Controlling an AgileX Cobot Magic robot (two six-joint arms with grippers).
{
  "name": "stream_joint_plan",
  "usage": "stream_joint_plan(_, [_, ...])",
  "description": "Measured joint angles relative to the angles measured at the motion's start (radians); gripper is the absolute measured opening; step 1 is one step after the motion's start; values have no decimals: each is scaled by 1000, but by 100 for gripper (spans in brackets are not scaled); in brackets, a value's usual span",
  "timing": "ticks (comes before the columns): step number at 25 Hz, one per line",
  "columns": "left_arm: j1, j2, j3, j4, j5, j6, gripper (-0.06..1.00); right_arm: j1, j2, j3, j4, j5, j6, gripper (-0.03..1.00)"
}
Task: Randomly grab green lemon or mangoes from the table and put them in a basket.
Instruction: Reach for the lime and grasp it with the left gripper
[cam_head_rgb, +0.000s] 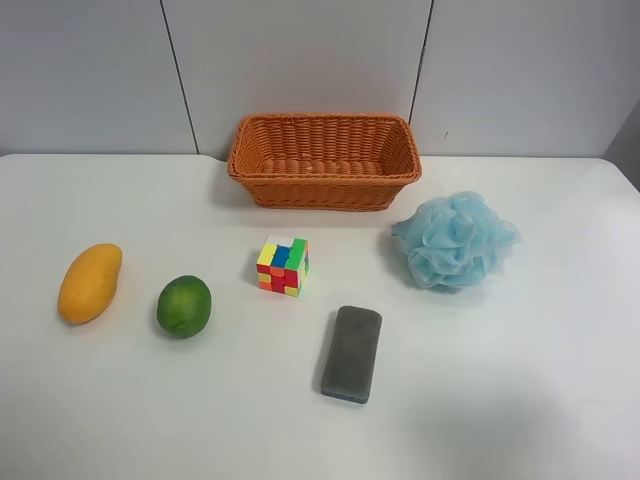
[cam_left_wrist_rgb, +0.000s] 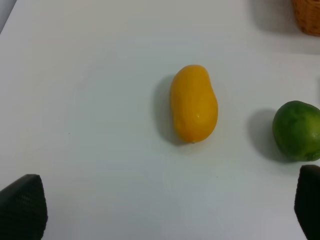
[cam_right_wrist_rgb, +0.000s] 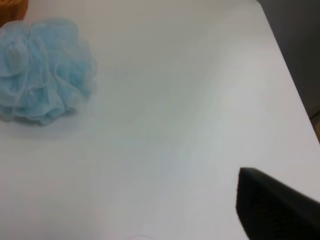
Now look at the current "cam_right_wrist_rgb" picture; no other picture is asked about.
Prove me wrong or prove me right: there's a blue mesh bath sponge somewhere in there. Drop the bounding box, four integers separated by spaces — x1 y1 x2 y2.
0 18 96 125

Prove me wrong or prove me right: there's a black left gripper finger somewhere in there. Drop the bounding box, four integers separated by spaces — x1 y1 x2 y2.
236 167 320 240

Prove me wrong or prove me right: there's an orange wicker basket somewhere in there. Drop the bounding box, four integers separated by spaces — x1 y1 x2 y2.
0 0 29 27

